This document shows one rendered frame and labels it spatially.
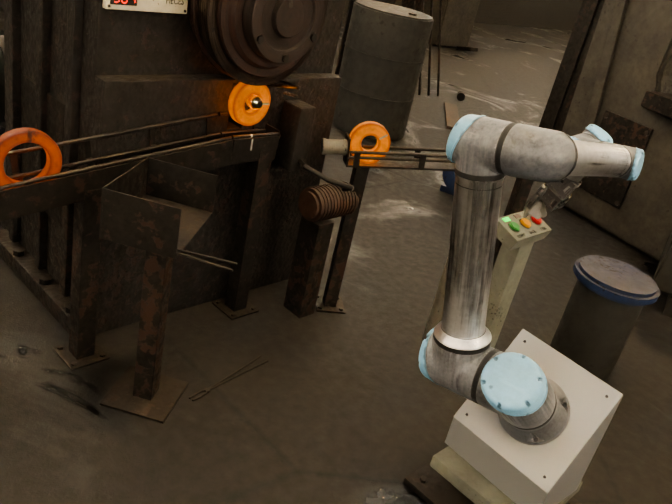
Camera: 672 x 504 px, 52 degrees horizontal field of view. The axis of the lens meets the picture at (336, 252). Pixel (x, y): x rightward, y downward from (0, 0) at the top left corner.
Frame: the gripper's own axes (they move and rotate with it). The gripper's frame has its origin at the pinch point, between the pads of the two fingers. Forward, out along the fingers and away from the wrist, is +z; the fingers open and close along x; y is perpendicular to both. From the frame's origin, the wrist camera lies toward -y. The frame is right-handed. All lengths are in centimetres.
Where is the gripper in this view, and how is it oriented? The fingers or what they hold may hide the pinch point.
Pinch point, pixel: (525, 213)
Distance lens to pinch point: 237.8
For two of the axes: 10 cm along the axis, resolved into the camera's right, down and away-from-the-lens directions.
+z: -4.2, 6.7, 6.2
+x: 7.0, -1.9, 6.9
